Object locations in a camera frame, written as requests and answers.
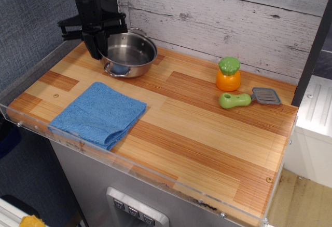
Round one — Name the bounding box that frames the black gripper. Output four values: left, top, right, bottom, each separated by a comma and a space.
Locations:
58, 0, 128, 60

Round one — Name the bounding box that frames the stainless steel pot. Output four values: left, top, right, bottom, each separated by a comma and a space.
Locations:
101, 28, 158, 78

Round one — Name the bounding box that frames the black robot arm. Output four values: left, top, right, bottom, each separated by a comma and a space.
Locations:
58, 0, 128, 60

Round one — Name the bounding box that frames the blue folded cloth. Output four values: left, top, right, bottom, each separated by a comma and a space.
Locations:
48, 82, 147, 151

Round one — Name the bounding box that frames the clear acrylic guard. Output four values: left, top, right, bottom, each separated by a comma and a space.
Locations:
2, 44, 298, 226

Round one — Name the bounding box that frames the orange toy carrot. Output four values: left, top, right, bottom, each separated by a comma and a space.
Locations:
216, 57, 241, 92

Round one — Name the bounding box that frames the silver control panel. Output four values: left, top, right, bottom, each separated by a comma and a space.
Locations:
106, 186, 170, 226

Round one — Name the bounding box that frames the white aluminium box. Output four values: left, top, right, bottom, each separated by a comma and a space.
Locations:
284, 75, 331, 187

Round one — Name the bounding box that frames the green handled toy spatula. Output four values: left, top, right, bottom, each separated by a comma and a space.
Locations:
219, 87, 281, 109

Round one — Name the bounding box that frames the black vertical post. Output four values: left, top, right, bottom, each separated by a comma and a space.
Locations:
291, 0, 331, 107

